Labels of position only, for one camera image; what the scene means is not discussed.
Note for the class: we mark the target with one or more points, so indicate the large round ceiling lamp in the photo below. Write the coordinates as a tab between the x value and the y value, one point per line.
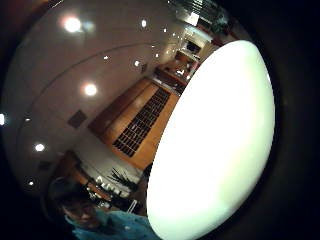
72	24
90	89

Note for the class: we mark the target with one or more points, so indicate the green potted plant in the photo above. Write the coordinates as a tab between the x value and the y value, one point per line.
121	178

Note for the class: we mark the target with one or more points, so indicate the wooden shelf with white items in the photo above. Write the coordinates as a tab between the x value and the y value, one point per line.
100	188

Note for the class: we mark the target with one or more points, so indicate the window with blinds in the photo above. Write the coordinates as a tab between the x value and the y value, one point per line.
193	13

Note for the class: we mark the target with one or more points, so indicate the dark grid of cabinet compartments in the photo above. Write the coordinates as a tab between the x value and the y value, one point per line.
141	123

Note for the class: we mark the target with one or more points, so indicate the wooden reception counter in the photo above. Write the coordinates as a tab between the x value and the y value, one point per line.
170	75

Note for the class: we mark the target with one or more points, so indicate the the person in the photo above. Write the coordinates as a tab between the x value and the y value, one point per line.
125	226

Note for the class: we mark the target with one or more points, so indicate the wooden wall cabinet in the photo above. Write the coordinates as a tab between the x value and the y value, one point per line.
156	130

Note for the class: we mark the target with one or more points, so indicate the dark square ceiling vent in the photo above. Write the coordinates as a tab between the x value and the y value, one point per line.
77	119

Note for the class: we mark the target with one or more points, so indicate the group of small ceiling spotlights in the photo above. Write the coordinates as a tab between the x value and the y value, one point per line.
39	147

